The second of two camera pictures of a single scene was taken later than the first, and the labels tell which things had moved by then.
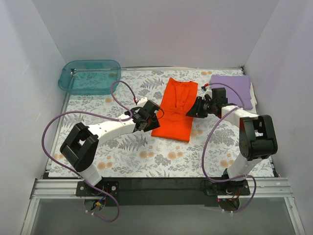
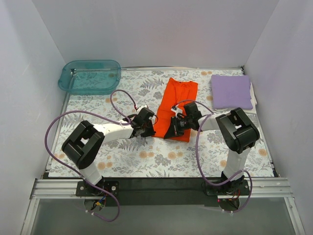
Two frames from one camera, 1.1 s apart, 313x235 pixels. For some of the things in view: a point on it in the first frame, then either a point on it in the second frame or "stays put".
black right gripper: [194, 110] to [174, 127]
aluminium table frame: [260, 189] stays put
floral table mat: [214, 142] stays put
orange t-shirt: [178, 97] stays put
